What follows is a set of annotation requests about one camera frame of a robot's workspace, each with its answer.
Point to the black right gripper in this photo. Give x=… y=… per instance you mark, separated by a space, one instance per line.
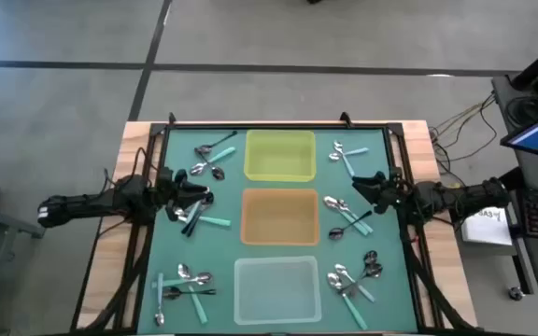
x=395 y=193

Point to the green table mat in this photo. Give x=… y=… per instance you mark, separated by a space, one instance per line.
x=222 y=242

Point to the cart castor wheel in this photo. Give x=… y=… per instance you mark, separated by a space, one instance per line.
x=516 y=294

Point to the yellow plastic bin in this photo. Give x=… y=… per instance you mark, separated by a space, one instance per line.
x=280 y=156

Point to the white paper sheet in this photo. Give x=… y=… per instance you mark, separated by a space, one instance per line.
x=488 y=228

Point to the black frame clamp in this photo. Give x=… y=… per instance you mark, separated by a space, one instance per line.
x=346 y=119
x=172 y=119

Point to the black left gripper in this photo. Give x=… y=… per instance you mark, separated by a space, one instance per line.
x=166 y=191

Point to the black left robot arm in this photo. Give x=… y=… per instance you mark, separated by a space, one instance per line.
x=87 y=205

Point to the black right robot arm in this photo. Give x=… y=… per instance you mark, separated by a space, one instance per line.
x=460 y=196

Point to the orange plastic bin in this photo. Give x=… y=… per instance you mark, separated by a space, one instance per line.
x=279 y=217

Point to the grey equipment cart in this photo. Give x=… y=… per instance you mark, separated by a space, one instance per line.
x=537 y=175

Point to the clear plastic bin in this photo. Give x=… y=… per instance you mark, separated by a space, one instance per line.
x=277 y=289

